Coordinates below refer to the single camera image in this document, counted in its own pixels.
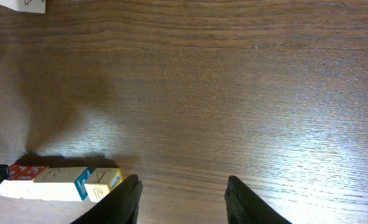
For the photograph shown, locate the plain wooden block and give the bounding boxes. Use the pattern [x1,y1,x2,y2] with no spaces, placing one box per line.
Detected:
[26,167,91,202]

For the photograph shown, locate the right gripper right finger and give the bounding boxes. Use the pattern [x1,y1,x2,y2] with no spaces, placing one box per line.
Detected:
[224,175,291,224]

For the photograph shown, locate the small wooden block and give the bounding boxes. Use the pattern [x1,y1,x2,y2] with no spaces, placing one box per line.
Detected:
[0,0,46,14]

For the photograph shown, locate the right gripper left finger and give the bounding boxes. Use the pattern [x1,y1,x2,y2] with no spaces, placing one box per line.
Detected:
[72,174,143,224]

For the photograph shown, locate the wooden block green side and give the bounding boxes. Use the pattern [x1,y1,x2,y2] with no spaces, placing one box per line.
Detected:
[0,164,48,198]

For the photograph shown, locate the wooden block blue edge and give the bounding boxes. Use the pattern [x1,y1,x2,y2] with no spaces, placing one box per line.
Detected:
[85,168,123,203]

